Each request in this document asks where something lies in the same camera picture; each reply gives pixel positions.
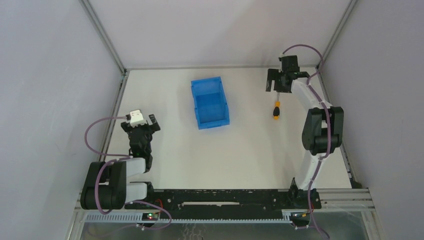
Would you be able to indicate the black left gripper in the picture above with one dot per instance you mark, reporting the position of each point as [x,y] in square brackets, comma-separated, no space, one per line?
[139,127]

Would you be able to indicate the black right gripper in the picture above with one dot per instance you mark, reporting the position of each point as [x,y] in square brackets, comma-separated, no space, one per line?
[283,77]

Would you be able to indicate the orange black handled screwdriver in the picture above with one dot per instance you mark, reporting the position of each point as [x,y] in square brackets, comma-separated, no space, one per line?
[276,110]

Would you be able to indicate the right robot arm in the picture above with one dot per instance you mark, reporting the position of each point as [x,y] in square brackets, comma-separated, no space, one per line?
[323,127]

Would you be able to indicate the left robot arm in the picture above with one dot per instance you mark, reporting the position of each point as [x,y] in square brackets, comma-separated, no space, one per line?
[106,185]

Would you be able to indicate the blue plastic bin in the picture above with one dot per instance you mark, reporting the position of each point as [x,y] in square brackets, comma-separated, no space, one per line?
[210,103]

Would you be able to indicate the small electronics board with leds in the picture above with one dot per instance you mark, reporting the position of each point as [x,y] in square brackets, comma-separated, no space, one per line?
[152,216]

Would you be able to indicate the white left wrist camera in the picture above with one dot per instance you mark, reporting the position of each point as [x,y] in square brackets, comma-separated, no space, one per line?
[136,118]

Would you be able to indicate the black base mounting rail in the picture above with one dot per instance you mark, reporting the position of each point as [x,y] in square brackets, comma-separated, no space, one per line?
[226,204]

